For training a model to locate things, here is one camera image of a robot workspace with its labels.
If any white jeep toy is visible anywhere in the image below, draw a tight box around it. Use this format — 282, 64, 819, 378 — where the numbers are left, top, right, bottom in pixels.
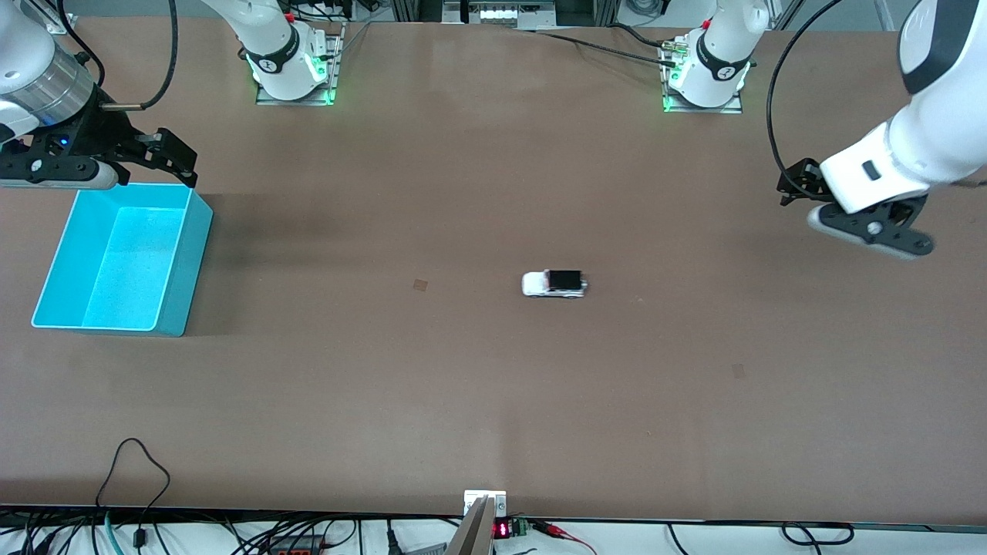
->
522, 269, 588, 299

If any turquoise plastic bin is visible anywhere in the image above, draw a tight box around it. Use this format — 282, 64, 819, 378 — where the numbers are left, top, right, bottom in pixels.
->
31, 183, 214, 338

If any white device with lights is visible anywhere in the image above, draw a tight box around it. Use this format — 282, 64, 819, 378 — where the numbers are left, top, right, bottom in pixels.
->
443, 0, 556, 29

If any red clip lead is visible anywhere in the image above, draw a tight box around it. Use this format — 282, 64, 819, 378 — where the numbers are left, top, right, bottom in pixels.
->
531, 520, 598, 555

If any grey metal bar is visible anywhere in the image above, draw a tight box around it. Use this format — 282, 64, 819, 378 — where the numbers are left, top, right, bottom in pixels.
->
443, 497, 494, 555

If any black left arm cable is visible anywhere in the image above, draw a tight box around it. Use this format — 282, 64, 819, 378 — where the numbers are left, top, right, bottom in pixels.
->
766, 0, 845, 186

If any black cable on table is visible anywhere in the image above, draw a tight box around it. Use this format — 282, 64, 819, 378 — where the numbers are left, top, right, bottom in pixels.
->
532, 27, 683, 69

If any thin black looped cable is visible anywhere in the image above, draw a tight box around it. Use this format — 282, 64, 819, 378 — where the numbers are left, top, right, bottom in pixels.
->
95, 438, 172, 550

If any black coiled floor cable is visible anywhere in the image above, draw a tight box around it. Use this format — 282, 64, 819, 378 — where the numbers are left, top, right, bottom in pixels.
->
781, 522, 855, 547

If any white table edge bracket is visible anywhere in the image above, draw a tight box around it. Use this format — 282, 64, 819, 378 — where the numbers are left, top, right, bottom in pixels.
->
463, 490, 507, 517

